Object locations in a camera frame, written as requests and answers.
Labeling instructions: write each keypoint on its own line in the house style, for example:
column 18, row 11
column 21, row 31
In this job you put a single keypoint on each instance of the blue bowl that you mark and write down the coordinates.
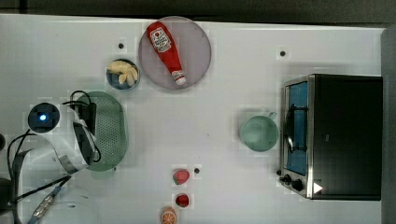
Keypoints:
column 113, row 79

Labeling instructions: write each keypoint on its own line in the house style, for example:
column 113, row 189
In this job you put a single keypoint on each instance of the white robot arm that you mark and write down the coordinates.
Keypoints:
column 66, row 146

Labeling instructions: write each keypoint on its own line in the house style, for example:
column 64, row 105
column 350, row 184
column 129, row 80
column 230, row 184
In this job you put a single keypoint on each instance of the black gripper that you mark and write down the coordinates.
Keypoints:
column 87, row 124

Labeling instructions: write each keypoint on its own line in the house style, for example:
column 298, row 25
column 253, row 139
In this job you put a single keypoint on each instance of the red toy tomato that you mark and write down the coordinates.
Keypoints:
column 182, row 200

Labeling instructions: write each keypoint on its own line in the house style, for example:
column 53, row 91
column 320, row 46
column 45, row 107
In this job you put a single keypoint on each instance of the red ketchup bottle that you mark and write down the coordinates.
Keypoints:
column 164, row 45

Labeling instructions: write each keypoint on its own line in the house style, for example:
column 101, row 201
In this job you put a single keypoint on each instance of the green cup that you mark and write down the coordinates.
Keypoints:
column 259, row 133

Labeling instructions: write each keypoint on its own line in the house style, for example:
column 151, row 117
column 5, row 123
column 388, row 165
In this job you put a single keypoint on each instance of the green plastic strainer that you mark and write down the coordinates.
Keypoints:
column 110, row 130

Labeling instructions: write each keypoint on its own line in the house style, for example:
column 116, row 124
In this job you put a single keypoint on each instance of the orange slice toy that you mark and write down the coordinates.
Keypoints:
column 168, row 216

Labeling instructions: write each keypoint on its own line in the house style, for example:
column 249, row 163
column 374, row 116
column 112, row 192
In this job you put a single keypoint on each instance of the black toaster oven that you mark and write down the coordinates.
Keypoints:
column 331, row 137

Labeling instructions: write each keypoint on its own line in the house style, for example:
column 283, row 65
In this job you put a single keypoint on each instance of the pink round plate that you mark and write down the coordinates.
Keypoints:
column 193, row 48

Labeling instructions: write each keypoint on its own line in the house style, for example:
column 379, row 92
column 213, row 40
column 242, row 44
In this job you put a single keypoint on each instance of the yellow banana pieces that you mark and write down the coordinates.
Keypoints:
column 126, row 72

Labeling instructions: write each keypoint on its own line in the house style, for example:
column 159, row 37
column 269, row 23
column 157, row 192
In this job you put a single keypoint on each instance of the red toy strawberry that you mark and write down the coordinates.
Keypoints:
column 181, row 176

